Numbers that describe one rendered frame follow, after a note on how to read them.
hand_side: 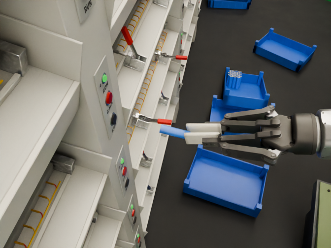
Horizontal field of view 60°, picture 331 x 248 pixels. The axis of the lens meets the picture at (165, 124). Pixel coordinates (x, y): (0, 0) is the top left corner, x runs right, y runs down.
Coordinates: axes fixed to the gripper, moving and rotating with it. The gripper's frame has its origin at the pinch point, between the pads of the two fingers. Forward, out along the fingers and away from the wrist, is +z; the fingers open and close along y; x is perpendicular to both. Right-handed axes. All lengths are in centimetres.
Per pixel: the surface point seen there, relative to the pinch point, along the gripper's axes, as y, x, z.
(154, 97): -19.5, 7.3, 17.5
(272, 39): -137, 68, -18
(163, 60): -34.8, 5.9, 18.0
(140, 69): -8.0, -11.0, 12.5
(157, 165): -21, 44, 27
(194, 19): -124, 40, 27
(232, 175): -30, 64, 1
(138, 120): -8.1, 4.5, 18.1
